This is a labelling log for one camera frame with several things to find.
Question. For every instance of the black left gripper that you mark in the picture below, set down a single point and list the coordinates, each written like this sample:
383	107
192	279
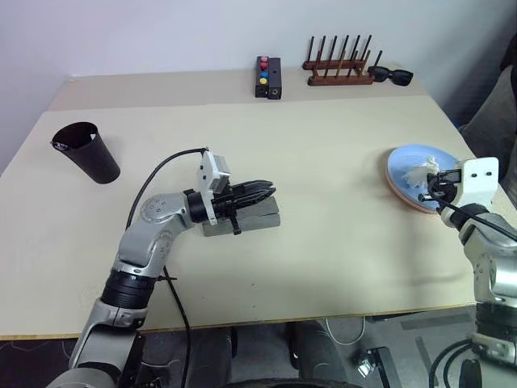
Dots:
230	202

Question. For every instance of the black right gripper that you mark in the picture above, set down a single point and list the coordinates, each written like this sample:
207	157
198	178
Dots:
442	193

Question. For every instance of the white tissue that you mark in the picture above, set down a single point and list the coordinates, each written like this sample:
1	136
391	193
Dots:
418	174

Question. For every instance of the grey glasses case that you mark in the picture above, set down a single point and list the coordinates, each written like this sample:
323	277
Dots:
262	218

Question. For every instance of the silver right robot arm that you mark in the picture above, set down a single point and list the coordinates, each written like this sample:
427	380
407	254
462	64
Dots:
497	275

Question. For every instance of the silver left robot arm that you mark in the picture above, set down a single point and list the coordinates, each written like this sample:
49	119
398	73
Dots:
137	246

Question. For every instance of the blue plate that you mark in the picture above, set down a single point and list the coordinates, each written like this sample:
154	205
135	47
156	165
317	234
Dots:
404	161

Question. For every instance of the grey upholstered chair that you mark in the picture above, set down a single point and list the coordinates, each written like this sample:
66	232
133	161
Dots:
497	117

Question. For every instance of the black box with coloured buttons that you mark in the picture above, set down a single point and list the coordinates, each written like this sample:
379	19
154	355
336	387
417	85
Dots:
258	87

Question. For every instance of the plain black box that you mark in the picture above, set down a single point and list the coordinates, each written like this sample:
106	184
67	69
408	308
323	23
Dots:
275	81

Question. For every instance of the black sunglasses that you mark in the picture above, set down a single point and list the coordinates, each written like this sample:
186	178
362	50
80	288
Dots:
402	77

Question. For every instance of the wooden rack with black pegs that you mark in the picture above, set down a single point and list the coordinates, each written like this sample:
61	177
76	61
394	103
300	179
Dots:
339	81

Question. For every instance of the dark rounded shape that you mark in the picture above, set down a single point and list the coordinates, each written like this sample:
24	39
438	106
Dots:
319	351
214	355

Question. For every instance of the black cup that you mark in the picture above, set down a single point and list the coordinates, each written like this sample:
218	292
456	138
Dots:
93	161

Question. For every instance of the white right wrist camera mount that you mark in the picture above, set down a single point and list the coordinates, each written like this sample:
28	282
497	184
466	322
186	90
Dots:
480	186

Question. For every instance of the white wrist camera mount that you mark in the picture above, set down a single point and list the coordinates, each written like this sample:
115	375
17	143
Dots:
208	169
480	186

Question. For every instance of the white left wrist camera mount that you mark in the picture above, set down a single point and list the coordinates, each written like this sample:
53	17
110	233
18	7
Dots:
208	169

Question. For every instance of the black metal bracket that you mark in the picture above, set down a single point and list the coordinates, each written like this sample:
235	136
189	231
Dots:
381	359

